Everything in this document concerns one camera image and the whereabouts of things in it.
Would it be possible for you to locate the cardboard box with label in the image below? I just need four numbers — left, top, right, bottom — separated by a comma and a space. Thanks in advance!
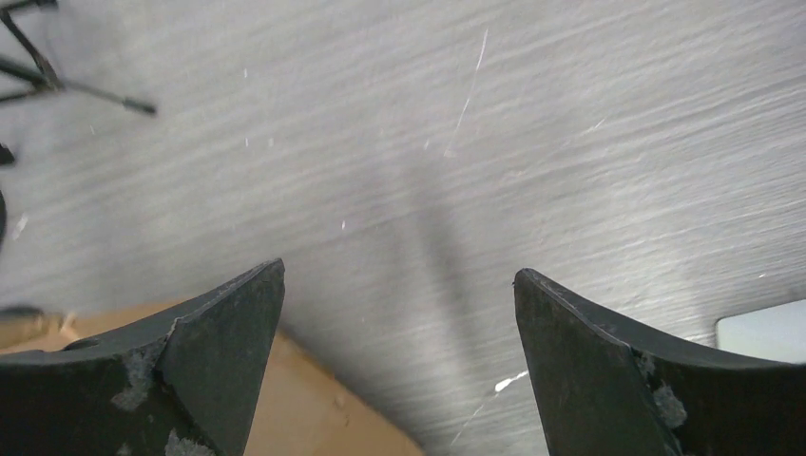
1, 303, 423, 456

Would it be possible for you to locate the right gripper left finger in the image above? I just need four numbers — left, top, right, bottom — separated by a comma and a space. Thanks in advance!
1, 259, 285, 455

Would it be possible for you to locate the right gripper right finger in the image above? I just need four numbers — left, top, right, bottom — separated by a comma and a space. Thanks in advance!
513, 269, 805, 455

